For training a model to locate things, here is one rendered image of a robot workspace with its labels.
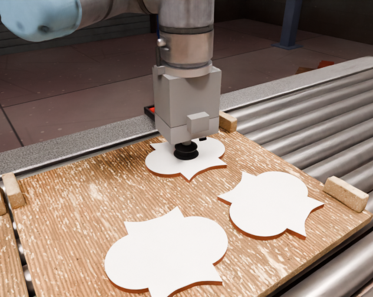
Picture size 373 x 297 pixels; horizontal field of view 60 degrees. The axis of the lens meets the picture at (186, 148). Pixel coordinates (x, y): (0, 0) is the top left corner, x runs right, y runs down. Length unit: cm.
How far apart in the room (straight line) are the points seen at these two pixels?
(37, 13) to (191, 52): 19
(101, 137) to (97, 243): 30
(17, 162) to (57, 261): 28
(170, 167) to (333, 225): 25
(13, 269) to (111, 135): 34
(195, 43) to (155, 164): 20
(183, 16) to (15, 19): 19
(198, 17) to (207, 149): 23
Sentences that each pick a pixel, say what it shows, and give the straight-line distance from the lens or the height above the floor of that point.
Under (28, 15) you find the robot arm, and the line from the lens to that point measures 36.
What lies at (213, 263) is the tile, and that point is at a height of 94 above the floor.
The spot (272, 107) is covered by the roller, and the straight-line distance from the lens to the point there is 82.
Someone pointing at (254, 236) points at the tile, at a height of 94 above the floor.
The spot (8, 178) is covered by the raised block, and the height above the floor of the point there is 96.
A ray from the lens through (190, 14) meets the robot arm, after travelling 43.
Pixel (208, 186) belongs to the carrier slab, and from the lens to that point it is 49.
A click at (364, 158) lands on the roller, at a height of 91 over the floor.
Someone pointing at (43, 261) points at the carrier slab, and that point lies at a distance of 42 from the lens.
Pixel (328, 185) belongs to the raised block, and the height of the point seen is 95.
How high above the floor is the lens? 124
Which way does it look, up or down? 32 degrees down
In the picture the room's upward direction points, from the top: straight up
